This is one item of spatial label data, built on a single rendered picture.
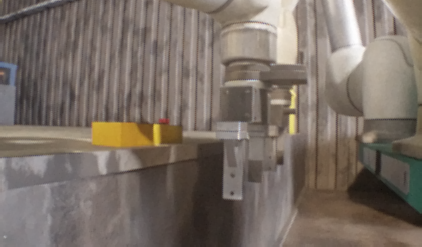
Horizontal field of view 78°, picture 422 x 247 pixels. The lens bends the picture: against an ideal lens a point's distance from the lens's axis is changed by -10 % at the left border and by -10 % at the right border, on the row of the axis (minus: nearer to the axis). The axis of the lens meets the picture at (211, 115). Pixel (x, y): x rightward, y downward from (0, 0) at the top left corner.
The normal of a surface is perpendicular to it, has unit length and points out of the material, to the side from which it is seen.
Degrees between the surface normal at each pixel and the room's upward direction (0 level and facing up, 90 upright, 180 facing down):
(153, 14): 90
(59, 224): 90
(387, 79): 88
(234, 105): 90
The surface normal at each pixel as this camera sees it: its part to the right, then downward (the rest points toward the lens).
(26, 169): 0.92, 0.00
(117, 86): -0.39, -0.05
